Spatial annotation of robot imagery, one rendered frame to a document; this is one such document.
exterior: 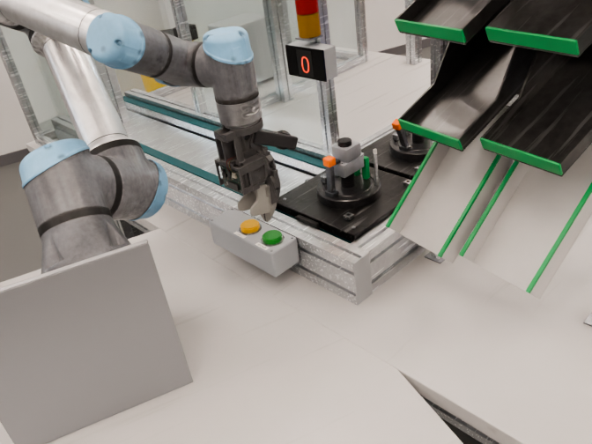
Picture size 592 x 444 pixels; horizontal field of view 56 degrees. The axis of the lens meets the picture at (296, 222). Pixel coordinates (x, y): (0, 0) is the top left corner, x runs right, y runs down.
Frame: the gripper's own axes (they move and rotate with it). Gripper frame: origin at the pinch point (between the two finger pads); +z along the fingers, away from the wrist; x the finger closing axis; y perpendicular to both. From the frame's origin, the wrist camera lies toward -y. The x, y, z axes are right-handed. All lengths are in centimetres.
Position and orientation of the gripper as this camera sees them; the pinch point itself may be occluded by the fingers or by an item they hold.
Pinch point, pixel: (268, 213)
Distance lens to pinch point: 109.3
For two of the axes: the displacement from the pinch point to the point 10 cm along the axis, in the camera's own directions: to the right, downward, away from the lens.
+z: 1.3, 8.4, 5.3
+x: 6.9, 3.1, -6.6
